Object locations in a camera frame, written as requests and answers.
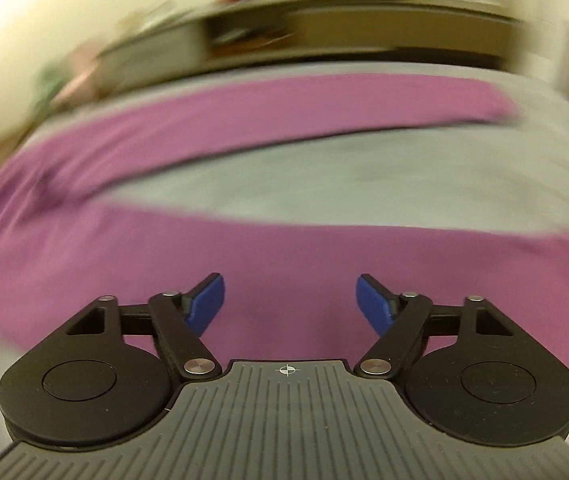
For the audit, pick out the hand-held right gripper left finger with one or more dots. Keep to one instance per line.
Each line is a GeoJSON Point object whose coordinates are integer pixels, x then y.
{"type": "Point", "coordinates": [207, 305]}

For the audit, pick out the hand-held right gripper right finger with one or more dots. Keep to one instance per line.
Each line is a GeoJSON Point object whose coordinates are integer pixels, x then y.
{"type": "Point", "coordinates": [372, 305]}

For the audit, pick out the purple pants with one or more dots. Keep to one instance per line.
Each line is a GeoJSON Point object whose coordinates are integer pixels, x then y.
{"type": "Point", "coordinates": [264, 260]}

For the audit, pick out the brown sideboard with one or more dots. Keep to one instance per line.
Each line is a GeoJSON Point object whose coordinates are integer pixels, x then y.
{"type": "Point", "coordinates": [364, 30]}

